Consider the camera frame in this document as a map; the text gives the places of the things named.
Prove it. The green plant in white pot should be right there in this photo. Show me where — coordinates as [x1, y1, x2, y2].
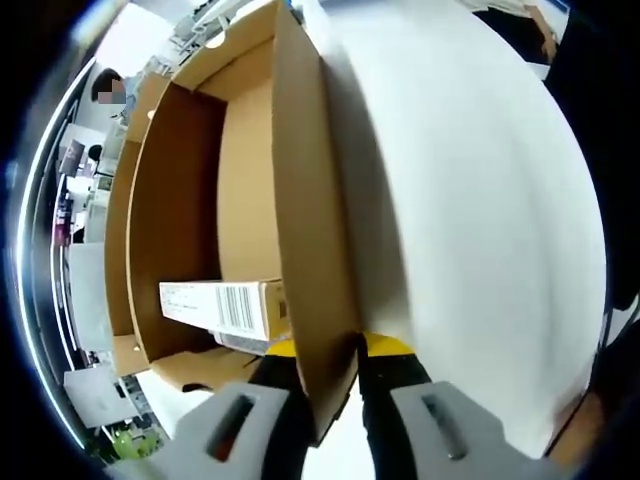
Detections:
[92, 422, 159, 464]

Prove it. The wall screen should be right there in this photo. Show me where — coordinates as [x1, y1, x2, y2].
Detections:
[58, 138, 90, 175]

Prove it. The white printed tube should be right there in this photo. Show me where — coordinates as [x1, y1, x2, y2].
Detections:
[213, 330, 275, 357]

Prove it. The brown cardboard shoe box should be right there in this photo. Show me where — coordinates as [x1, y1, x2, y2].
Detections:
[103, 0, 365, 449]

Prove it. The white long carton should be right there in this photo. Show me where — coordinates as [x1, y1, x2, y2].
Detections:
[158, 277, 292, 345]

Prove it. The white side desk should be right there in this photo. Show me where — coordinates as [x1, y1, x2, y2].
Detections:
[522, 58, 554, 82]

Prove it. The person's black shirt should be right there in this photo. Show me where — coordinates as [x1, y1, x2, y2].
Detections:
[547, 0, 640, 321]

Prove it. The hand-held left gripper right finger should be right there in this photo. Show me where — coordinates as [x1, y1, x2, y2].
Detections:
[356, 330, 552, 480]

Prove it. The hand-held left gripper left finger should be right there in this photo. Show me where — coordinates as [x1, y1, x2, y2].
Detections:
[148, 341, 316, 480]

